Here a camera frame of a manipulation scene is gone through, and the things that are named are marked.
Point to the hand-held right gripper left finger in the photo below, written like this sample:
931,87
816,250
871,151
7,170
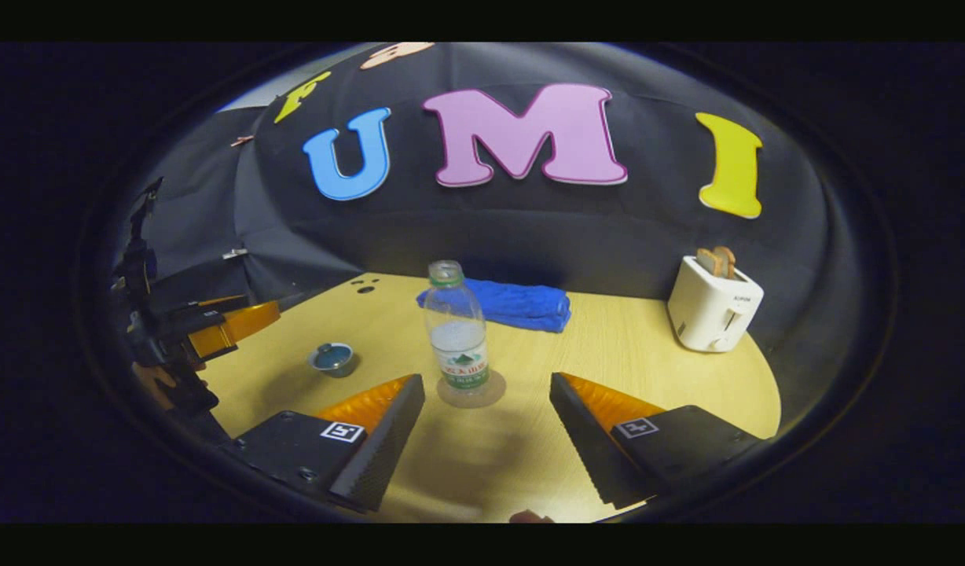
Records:
388,448

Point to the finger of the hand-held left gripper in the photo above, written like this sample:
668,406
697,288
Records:
239,324
188,318

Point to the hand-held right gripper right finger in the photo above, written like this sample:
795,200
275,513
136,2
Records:
585,448

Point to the teal and white teacup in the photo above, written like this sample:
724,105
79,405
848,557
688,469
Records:
333,373

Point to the teal teacup lid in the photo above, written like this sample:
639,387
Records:
332,358

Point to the clear plastic water bottle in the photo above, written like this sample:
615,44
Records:
456,338

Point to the blue folded towel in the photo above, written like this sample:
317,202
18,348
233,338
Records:
522,306

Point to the white toaster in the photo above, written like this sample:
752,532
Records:
710,310

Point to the brown toast slice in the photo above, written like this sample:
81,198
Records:
726,261
708,262

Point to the black backdrop cloth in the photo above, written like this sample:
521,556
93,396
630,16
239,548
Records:
530,228

